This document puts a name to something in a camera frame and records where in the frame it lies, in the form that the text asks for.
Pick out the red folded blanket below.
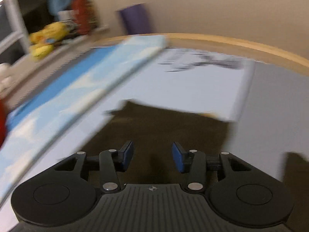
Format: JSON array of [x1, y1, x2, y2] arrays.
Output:
[[0, 100, 7, 147]]

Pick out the wooden bed frame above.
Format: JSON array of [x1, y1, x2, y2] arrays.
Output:
[[96, 32, 309, 69]]

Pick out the dark red cushion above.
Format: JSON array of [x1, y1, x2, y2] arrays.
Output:
[[71, 0, 98, 35]]

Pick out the yellow plush toy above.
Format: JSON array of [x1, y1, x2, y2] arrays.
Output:
[[29, 21, 69, 61]]

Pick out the white plush toy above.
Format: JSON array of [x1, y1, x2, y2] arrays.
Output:
[[0, 63, 14, 94]]

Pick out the purple rolled mat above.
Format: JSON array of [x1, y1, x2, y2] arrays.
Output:
[[117, 3, 154, 35]]

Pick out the deer print bed sheet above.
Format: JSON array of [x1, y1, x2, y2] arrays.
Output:
[[1, 48, 308, 231]]

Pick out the brown corduroy pants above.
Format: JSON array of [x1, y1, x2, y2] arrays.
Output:
[[82, 101, 233, 184]]

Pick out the blue cloud pattern quilt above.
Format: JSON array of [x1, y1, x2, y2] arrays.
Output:
[[1, 35, 167, 202]]

